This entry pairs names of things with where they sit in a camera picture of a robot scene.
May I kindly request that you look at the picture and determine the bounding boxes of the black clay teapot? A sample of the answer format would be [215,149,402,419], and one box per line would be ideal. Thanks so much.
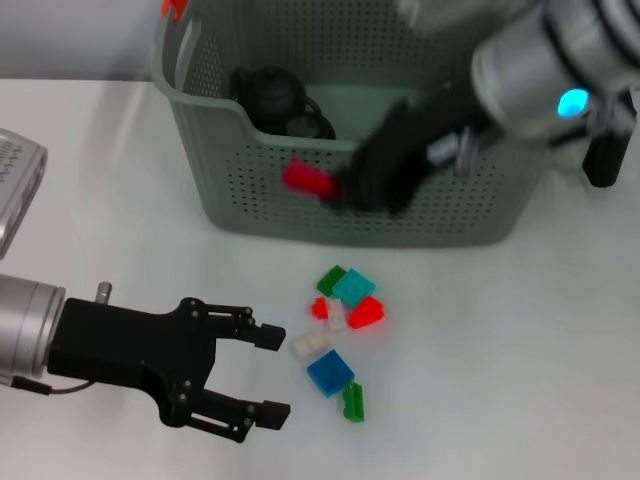
[230,65,309,135]

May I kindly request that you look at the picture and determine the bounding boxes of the right gripper cable with plugs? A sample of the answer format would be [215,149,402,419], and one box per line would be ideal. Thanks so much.
[427,124,481,179]

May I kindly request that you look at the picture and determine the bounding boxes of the grey-green perforated storage bin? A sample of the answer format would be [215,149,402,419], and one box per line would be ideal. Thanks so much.
[149,0,599,249]

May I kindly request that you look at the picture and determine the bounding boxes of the dark red curved brick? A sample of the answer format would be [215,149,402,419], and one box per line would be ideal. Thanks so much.
[281,157,346,202]

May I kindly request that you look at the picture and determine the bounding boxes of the blue toy brick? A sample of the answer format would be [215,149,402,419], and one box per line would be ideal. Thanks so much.
[305,348,356,399]

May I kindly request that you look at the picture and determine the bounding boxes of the black curved stand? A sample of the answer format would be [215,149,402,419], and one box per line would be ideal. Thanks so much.
[582,89,639,189]

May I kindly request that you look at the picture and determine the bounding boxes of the large red toy brick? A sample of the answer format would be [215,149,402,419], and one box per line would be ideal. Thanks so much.
[348,294,386,330]

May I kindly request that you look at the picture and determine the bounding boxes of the small green toy brick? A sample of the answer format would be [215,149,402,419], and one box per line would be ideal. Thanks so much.
[316,264,347,296]

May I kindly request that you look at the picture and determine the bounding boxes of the gripper cable with plugs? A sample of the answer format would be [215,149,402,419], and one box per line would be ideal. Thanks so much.
[427,124,481,179]
[9,282,114,396]

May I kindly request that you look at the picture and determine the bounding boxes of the left gripper cable with plugs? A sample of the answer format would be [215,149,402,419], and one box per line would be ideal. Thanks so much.
[9,282,114,396]

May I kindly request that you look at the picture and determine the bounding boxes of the orange bin handle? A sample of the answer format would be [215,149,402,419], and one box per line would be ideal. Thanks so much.
[160,0,190,24]

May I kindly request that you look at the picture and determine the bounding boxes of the teal toy brick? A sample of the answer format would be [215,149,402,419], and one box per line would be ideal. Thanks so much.
[332,268,377,307]

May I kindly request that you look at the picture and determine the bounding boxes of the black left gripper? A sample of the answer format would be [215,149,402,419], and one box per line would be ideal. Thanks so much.
[47,297,292,445]

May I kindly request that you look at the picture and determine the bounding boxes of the glass teacup with black handle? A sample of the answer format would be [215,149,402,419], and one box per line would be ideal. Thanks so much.
[285,110,337,141]

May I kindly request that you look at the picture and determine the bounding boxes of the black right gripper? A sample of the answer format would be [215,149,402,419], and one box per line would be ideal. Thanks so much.
[323,83,490,212]

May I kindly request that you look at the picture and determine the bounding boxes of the long green toy brick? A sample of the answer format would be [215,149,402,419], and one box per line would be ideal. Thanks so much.
[342,380,366,424]

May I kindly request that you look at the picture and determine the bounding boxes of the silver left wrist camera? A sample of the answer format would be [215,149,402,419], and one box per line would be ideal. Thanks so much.
[0,128,49,259]

